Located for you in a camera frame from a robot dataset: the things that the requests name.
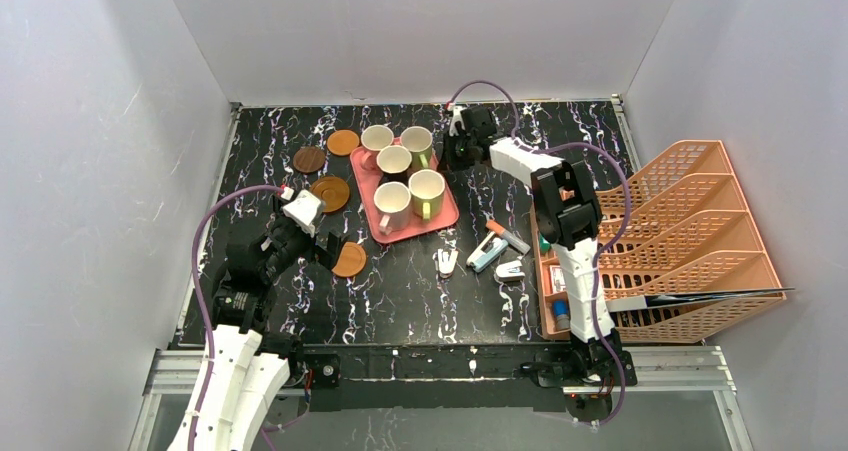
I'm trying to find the dark brown mug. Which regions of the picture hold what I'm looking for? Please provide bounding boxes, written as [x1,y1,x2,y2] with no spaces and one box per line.
[376,145,412,185]

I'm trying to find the dark brown coaster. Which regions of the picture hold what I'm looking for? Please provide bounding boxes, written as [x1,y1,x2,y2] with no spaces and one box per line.
[292,146,327,174]

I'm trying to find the green mug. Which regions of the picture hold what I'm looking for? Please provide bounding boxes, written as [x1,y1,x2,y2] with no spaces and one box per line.
[400,126,433,171]
[408,169,446,222]

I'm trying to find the green eraser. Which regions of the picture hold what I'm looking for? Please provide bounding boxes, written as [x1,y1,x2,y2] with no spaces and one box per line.
[538,234,551,255]

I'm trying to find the orange file organizer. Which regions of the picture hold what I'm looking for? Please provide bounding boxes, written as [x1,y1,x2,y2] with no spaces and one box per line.
[529,139,788,343]

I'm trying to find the pink tray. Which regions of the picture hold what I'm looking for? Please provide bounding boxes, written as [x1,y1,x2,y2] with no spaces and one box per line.
[350,146,459,245]

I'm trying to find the blue white stapler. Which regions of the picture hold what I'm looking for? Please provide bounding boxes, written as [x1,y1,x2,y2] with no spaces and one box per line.
[466,231,509,273]

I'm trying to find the white red card box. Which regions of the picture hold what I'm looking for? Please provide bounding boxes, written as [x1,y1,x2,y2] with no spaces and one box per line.
[548,265,567,294]

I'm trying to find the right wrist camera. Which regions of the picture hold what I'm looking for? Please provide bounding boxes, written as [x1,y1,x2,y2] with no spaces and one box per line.
[446,103,466,137]

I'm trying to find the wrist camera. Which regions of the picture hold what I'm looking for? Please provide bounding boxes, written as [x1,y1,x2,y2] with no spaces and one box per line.
[446,103,466,137]
[282,190,326,237]

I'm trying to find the white stapler right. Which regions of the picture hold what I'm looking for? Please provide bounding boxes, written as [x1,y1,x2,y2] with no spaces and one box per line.
[494,259,526,284]

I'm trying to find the brown saucer coaster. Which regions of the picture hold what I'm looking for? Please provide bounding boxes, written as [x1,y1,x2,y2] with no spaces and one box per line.
[310,176,350,214]

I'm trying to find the small white stapler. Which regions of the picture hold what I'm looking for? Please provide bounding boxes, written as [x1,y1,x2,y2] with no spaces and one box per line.
[436,248,459,279]

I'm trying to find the orange wooden coaster front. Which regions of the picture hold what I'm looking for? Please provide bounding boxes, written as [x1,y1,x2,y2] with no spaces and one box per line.
[332,242,368,278]

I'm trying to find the pink mug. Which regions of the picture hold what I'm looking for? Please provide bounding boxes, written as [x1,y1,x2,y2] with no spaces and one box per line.
[374,182,412,235]
[360,125,394,170]

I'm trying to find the green mug rear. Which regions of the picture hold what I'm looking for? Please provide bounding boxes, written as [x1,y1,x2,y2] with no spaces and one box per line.
[400,126,433,171]

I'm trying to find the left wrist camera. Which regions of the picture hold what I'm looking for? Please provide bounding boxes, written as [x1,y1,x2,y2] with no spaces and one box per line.
[282,190,326,237]

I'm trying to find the orange grey marker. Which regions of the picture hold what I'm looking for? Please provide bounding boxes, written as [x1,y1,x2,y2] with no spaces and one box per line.
[486,220,531,255]

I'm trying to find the light orange coaster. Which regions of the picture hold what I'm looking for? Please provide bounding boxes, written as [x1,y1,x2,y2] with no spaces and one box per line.
[326,129,360,156]

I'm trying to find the pink mug rear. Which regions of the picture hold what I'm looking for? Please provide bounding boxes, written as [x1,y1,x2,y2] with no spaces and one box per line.
[360,125,394,170]

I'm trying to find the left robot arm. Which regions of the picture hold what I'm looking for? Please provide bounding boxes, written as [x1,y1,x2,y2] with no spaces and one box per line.
[169,217,348,450]

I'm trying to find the blue stamp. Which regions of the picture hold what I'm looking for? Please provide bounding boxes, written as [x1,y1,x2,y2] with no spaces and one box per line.
[552,300,570,331]

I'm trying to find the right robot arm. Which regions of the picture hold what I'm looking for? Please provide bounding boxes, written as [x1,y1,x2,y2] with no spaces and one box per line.
[438,105,636,387]

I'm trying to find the green mug front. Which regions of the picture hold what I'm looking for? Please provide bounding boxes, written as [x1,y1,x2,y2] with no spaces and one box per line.
[408,169,446,222]

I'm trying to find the pink mug front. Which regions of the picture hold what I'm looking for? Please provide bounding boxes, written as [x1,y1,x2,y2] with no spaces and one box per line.
[374,182,412,235]

